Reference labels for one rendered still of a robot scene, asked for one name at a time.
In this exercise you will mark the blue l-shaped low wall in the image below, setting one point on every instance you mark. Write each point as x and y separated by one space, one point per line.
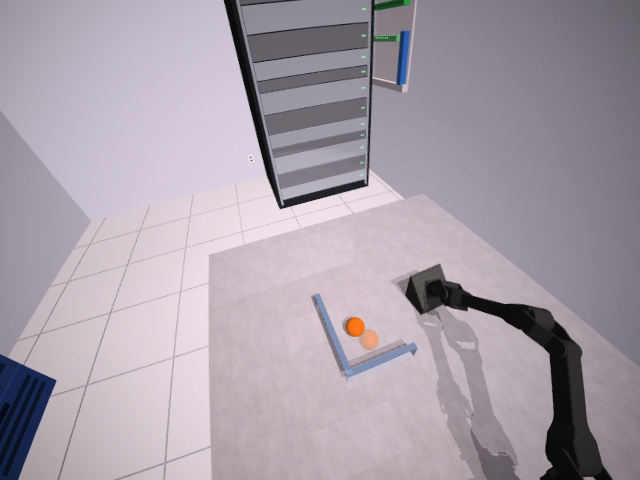
364 366

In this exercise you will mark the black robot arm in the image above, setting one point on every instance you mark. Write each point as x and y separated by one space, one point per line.
570 446

